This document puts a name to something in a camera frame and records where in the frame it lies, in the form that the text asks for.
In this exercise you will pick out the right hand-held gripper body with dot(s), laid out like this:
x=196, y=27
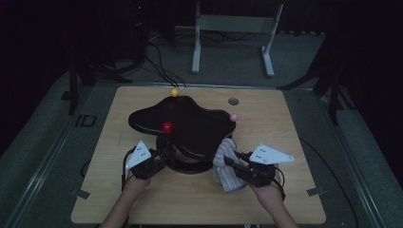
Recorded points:
x=259, y=174

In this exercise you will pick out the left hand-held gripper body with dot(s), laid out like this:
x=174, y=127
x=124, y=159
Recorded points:
x=141, y=161

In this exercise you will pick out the striped grey cloth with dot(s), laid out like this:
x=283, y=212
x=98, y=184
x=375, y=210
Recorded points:
x=226, y=177

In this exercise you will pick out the black tray base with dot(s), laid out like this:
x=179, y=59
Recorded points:
x=190, y=167

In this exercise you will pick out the pink ball knob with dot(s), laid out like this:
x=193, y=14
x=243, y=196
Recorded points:
x=234, y=117

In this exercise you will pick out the black wavy tray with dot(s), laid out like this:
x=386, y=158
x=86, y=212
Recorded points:
x=196, y=126

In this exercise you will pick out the yellow ball knob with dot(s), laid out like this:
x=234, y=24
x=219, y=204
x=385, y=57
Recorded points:
x=174, y=92

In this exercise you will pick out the person's right hand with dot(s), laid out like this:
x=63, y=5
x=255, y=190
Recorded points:
x=271, y=198

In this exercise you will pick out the person's left hand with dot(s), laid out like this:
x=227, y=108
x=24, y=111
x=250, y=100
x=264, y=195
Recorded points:
x=136, y=188

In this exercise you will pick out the red ball knob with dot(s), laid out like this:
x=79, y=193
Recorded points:
x=167, y=127

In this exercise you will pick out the grey round table grommet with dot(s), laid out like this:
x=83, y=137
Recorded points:
x=233, y=101

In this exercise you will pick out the grey tape piece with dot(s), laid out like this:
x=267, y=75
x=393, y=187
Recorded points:
x=316, y=191
x=80, y=194

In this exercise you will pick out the black metal stand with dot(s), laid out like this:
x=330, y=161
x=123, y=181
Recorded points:
x=73, y=91
x=333, y=104

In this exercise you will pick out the white metal stand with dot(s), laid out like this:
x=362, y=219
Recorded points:
x=236, y=23

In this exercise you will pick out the dark device with red light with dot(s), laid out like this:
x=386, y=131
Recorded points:
x=138, y=19

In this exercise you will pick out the metal floor rail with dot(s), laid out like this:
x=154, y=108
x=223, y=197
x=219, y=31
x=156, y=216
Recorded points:
x=358, y=174
x=42, y=171

